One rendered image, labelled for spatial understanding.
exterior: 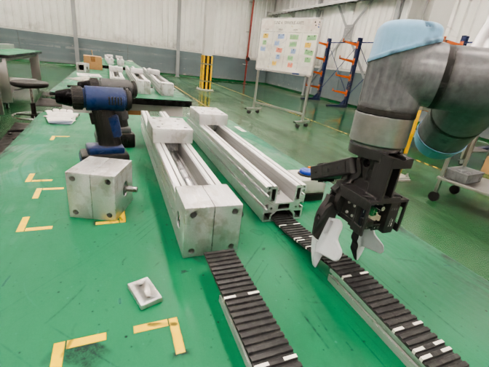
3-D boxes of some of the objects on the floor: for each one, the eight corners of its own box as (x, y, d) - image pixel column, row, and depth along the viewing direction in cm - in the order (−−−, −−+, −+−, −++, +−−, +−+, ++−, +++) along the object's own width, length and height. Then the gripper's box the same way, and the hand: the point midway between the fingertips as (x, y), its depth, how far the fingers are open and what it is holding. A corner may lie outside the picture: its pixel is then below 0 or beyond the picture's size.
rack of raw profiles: (299, 98, 1161) (311, 35, 1079) (319, 100, 1197) (331, 38, 1115) (359, 116, 884) (381, 32, 802) (382, 117, 920) (405, 37, 838)
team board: (243, 113, 686) (254, 15, 613) (258, 112, 719) (271, 20, 646) (295, 128, 588) (316, 14, 515) (310, 127, 620) (332, 20, 548)
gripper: (362, 156, 36) (323, 297, 43) (442, 156, 41) (396, 280, 49) (319, 137, 43) (293, 261, 51) (393, 139, 48) (359, 250, 56)
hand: (334, 255), depth 52 cm, fingers open, 8 cm apart
